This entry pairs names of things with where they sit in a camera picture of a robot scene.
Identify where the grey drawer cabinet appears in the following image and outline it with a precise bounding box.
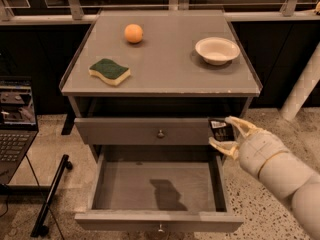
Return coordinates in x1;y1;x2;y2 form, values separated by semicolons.
58;9;263;234

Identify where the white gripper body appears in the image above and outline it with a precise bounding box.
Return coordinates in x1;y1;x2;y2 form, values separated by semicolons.
239;130;290;179

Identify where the white diagonal post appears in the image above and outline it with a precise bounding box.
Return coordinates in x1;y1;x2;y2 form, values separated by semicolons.
280;43;320;121

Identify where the orange fruit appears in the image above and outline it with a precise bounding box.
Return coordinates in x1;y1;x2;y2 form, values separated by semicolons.
124;24;143;44

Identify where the black stand leg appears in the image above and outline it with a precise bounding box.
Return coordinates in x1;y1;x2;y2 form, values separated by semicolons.
31;154;73;238

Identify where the white bowl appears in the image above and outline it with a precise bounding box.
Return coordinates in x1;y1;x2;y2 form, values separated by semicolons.
195;37;240;66

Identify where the green yellow sponge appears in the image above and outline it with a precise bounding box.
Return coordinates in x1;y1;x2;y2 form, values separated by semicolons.
89;59;131;86

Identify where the round upper drawer knob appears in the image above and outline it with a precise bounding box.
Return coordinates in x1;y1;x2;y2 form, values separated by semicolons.
157;129;165;139

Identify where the closed grey upper drawer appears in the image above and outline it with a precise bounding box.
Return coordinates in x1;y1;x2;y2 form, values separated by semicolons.
75;118;213;145

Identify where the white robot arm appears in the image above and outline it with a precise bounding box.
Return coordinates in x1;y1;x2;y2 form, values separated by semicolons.
209;116;320;240

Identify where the metal railing frame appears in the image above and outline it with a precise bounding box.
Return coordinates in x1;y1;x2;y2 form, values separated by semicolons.
0;0;320;24

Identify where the round drawer knob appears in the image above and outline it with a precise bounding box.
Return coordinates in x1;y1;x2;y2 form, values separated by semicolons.
158;224;165;233
157;129;165;139

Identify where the black laptop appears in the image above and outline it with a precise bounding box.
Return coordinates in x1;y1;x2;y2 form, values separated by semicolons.
0;76;38;184

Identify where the black rxbar chocolate bar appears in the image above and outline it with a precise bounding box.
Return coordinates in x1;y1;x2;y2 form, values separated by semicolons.
209;118;235;142

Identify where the round middle drawer knob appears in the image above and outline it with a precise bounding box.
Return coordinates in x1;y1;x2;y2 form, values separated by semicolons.
158;224;165;233

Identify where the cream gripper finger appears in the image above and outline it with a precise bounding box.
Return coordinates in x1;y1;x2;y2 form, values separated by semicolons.
225;116;261;138
209;137;239;160

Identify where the black cable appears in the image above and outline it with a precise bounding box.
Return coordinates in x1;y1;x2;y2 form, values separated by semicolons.
0;154;66;240

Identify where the open grey middle drawer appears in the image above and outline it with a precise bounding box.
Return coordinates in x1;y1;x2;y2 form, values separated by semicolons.
75;157;243;233

